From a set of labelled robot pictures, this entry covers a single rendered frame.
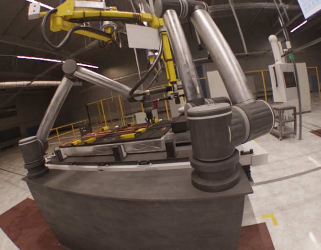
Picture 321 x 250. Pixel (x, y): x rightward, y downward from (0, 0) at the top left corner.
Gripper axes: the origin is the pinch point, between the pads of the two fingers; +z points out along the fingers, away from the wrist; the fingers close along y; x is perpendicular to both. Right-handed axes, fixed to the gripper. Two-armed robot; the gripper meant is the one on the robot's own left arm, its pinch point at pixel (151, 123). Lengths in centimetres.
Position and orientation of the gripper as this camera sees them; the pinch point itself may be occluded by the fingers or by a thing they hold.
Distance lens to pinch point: 182.7
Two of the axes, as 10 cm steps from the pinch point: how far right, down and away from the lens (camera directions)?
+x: -2.6, 1.9, -9.5
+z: 1.8, 9.7, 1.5
